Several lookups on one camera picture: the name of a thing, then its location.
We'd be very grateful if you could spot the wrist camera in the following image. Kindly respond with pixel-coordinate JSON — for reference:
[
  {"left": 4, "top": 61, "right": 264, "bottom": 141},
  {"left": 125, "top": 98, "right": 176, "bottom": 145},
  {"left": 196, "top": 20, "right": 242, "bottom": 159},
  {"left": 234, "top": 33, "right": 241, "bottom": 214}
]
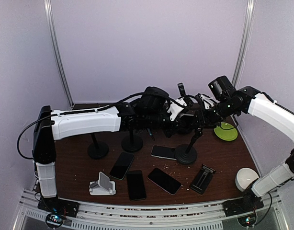
[
  {"left": 167, "top": 96, "right": 193, "bottom": 121},
  {"left": 197, "top": 93, "right": 217, "bottom": 110}
]

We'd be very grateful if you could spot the grey smartphone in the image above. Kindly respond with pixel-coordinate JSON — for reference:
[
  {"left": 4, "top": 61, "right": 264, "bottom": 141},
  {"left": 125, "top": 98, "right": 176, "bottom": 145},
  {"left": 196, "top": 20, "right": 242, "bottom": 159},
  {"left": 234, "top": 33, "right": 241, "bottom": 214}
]
[{"left": 109, "top": 152, "right": 135, "bottom": 180}]

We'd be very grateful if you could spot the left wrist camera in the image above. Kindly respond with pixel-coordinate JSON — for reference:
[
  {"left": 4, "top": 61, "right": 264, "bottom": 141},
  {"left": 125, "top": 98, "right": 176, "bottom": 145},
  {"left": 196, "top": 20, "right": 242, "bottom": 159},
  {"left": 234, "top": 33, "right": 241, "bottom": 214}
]
[{"left": 167, "top": 96, "right": 193, "bottom": 121}]

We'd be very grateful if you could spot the black gooseneck stand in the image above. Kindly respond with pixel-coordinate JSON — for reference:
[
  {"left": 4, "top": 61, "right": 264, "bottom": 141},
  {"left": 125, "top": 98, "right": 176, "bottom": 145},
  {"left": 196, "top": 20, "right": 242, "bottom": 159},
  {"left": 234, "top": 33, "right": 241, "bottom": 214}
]
[
  {"left": 174, "top": 128, "right": 203, "bottom": 165},
  {"left": 88, "top": 133, "right": 109, "bottom": 160}
]

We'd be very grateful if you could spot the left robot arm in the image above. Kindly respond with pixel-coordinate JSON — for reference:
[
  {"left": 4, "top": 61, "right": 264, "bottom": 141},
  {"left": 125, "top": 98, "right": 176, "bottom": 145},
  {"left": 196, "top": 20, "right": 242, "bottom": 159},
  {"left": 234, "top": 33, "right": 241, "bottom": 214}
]
[{"left": 27, "top": 87, "right": 194, "bottom": 213}]

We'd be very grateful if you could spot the front aluminium rail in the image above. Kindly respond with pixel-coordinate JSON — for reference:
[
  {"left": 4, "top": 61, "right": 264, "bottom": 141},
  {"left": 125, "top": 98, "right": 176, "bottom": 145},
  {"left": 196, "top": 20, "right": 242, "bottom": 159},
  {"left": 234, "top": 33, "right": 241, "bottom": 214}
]
[{"left": 11, "top": 195, "right": 293, "bottom": 230}]

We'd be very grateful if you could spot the teal smartphone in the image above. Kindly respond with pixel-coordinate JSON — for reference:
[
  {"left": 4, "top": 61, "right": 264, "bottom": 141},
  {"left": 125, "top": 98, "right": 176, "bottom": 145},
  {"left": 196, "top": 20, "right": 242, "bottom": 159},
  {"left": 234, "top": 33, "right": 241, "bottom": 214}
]
[{"left": 147, "top": 128, "right": 155, "bottom": 141}]

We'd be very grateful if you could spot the dark smartphone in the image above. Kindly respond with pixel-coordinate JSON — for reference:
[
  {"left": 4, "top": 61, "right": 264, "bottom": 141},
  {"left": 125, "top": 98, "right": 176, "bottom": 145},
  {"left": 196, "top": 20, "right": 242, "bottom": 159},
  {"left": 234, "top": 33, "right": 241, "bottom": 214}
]
[{"left": 150, "top": 145, "right": 176, "bottom": 160}]

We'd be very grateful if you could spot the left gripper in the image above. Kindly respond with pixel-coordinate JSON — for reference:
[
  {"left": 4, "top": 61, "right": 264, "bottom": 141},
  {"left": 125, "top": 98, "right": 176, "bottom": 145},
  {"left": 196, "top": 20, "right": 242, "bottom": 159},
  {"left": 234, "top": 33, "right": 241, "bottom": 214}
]
[{"left": 144, "top": 105, "right": 187, "bottom": 138}]

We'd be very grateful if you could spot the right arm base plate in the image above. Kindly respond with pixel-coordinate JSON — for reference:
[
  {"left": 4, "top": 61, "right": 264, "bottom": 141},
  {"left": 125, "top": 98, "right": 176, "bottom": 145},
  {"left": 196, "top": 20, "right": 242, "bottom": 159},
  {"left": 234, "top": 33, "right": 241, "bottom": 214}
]
[{"left": 222, "top": 197, "right": 264, "bottom": 217}]

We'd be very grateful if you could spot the white bowl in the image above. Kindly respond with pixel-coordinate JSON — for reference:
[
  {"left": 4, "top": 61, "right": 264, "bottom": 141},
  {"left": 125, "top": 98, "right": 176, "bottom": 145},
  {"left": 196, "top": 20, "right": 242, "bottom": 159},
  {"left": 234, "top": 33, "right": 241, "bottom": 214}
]
[{"left": 235, "top": 168, "right": 259, "bottom": 192}]

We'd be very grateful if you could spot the white folding phone stand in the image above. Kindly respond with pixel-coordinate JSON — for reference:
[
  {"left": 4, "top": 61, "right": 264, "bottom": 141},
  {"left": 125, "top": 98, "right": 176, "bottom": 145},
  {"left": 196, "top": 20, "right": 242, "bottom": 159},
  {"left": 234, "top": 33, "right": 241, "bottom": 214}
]
[{"left": 89, "top": 172, "right": 116, "bottom": 196}]

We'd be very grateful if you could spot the black stand with pink phone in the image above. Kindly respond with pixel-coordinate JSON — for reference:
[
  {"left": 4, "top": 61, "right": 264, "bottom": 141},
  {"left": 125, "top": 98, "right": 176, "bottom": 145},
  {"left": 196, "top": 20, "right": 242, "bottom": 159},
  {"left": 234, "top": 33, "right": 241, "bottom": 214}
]
[{"left": 177, "top": 82, "right": 186, "bottom": 97}]

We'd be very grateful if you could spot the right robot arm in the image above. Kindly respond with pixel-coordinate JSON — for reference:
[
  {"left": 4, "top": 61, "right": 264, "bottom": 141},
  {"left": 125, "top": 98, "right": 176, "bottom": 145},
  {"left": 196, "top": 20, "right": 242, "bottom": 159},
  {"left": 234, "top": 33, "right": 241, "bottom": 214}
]
[{"left": 196, "top": 76, "right": 294, "bottom": 212}]

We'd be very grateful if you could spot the silver smartphone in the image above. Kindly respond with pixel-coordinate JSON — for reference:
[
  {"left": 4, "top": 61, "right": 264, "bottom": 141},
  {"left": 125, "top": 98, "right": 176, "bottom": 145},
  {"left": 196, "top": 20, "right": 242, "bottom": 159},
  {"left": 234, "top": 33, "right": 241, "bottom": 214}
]
[{"left": 179, "top": 114, "right": 195, "bottom": 130}]

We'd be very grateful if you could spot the aluminium frame post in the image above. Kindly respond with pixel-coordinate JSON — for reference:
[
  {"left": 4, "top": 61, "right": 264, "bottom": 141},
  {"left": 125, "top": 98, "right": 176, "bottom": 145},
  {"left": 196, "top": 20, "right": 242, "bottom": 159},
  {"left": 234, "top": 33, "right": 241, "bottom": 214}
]
[
  {"left": 44, "top": 0, "right": 74, "bottom": 108},
  {"left": 232, "top": 0, "right": 256, "bottom": 87}
]

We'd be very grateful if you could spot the black stand with teal phone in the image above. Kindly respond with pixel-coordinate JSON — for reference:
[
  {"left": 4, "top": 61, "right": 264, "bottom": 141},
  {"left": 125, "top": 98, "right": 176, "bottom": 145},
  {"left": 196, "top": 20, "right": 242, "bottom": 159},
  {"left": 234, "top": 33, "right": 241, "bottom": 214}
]
[{"left": 121, "top": 130, "right": 143, "bottom": 153}]

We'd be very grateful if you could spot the black folding phone stand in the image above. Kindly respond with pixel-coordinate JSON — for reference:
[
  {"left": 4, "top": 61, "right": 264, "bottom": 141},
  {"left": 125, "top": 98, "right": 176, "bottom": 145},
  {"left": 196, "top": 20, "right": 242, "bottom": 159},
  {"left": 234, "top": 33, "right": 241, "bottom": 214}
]
[{"left": 190, "top": 164, "right": 216, "bottom": 195}]

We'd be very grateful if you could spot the pink smartphone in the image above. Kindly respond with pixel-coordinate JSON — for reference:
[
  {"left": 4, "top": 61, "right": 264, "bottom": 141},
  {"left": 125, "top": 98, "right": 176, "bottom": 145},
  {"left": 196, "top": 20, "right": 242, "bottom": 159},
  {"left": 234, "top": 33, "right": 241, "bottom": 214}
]
[{"left": 147, "top": 168, "right": 181, "bottom": 195}]

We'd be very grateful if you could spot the left aluminium frame post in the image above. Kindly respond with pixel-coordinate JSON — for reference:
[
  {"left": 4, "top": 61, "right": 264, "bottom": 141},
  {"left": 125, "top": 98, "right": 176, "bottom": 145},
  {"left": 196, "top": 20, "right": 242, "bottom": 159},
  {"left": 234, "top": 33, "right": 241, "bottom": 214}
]
[{"left": 44, "top": 0, "right": 74, "bottom": 108}]

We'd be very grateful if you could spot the blue smartphone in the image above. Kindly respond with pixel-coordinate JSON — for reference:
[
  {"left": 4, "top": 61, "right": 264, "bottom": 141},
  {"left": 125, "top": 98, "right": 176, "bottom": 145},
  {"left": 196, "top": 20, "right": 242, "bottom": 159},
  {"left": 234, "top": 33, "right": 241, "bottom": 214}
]
[{"left": 126, "top": 170, "right": 147, "bottom": 201}]

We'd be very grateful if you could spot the right aluminium frame post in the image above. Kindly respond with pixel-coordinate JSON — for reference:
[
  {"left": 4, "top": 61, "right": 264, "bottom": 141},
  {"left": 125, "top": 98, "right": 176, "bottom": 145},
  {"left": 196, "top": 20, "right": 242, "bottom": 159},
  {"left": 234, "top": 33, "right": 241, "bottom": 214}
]
[{"left": 232, "top": 0, "right": 256, "bottom": 87}]

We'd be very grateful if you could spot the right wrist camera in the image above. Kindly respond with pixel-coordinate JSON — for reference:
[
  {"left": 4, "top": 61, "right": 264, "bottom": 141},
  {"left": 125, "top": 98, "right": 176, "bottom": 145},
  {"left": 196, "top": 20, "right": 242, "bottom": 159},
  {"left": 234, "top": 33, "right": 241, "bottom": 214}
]
[{"left": 197, "top": 93, "right": 217, "bottom": 110}]

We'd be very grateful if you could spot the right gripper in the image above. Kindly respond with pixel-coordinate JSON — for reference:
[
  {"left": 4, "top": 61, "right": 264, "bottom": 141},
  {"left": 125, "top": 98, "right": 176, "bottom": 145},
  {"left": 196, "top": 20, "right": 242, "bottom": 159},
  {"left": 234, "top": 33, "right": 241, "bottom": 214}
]
[{"left": 190, "top": 97, "right": 239, "bottom": 128}]

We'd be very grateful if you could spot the green plate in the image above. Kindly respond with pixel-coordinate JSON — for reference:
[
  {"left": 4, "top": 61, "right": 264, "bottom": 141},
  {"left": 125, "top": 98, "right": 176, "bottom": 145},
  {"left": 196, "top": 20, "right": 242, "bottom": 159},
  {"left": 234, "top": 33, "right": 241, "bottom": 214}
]
[{"left": 214, "top": 122, "right": 238, "bottom": 141}]

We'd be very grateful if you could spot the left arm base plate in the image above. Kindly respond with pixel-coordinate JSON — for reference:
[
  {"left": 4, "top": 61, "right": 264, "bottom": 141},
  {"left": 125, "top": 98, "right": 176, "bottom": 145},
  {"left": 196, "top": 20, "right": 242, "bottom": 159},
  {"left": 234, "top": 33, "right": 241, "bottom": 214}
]
[{"left": 37, "top": 198, "right": 79, "bottom": 218}]

